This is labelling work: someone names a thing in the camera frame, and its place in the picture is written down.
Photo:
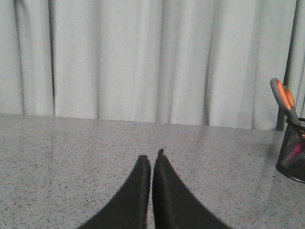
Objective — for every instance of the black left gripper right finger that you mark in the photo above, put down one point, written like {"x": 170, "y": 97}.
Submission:
{"x": 174, "y": 206}

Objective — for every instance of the grey orange scissors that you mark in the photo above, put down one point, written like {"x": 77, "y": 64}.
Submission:
{"x": 293, "y": 119}

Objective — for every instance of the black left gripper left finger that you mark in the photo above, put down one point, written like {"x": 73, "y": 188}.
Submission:
{"x": 128, "y": 207}

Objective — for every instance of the black mesh pen holder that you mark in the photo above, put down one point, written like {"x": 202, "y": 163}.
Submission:
{"x": 296, "y": 170}

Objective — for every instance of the pink marker pen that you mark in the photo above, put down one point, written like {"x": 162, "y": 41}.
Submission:
{"x": 296, "y": 151}

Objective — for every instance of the white curtain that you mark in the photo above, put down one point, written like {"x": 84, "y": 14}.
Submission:
{"x": 195, "y": 62}

